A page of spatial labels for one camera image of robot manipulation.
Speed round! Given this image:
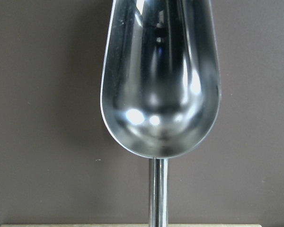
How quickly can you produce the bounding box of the wooden cutting board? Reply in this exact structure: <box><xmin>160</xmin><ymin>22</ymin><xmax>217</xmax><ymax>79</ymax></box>
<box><xmin>0</xmin><ymin>224</ymin><xmax>262</xmax><ymax>227</ymax></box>

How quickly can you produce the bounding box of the silver metal ice scoop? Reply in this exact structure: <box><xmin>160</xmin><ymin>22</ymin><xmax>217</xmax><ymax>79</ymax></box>
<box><xmin>100</xmin><ymin>0</ymin><xmax>221</xmax><ymax>227</ymax></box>

